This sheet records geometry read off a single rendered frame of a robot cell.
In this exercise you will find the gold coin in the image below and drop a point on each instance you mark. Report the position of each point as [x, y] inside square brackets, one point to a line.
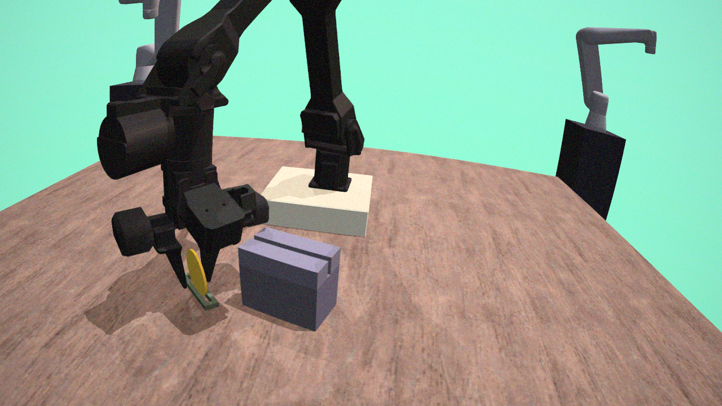
[196, 272]

